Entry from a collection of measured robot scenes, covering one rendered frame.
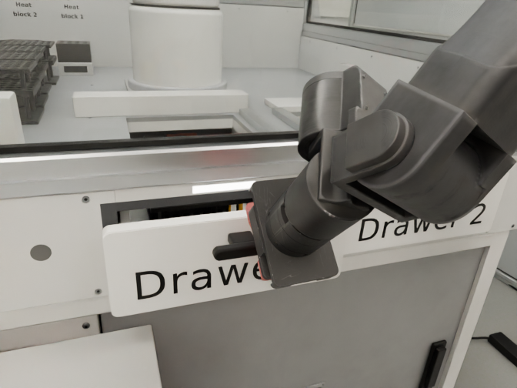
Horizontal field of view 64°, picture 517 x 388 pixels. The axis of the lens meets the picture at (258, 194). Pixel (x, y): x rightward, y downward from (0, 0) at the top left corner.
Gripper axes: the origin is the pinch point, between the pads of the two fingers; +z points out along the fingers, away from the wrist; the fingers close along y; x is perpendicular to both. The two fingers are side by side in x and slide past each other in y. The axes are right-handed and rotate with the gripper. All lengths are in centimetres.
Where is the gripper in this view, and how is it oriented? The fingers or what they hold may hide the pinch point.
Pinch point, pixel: (268, 252)
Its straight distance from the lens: 47.5
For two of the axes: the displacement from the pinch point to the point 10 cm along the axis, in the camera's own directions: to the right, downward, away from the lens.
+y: -2.2, -9.2, 3.3
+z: -2.6, 3.8, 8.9
